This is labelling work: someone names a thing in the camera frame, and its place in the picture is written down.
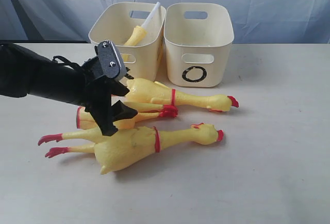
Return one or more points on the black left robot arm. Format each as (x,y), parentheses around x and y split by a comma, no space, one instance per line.
(25,72)

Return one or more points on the cream bin marked X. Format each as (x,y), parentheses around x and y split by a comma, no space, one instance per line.
(117,22)

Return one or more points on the white backdrop curtain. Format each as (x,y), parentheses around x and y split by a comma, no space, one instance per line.
(254,21)

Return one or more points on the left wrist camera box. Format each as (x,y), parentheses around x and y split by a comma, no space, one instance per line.
(111,60)

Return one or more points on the yellow rubber chicken front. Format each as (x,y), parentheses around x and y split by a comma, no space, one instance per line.
(129,146)

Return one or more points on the headless yellow rubber chicken body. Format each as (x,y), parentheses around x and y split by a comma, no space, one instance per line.
(146,111)

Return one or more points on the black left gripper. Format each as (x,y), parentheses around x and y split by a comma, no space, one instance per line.
(97,101)

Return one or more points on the cream bin marked O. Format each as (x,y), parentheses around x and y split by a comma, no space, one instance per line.
(198,39)

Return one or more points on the yellow rubber chicken back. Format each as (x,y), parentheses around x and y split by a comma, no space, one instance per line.
(146,91)

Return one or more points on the yellow rubber chicken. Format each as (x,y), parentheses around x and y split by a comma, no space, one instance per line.
(129,146)
(146,91)

